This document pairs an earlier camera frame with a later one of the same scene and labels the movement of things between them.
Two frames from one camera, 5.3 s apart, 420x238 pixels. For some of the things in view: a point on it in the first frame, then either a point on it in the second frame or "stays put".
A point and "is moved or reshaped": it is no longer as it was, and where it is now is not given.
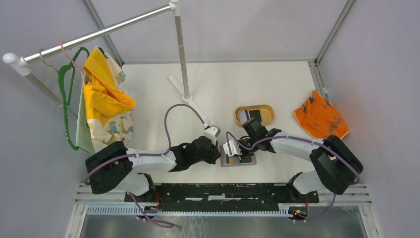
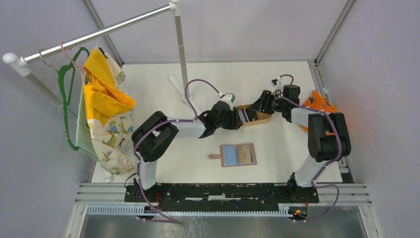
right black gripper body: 246,152 -> 272,103
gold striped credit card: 233,160 is moved or reshaped
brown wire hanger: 43,61 stays put
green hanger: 60,72 stays put
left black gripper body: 209,156 -> 232,119
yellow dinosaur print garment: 105,103 stays put
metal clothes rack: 18,65 stays put
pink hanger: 80,68 stays put
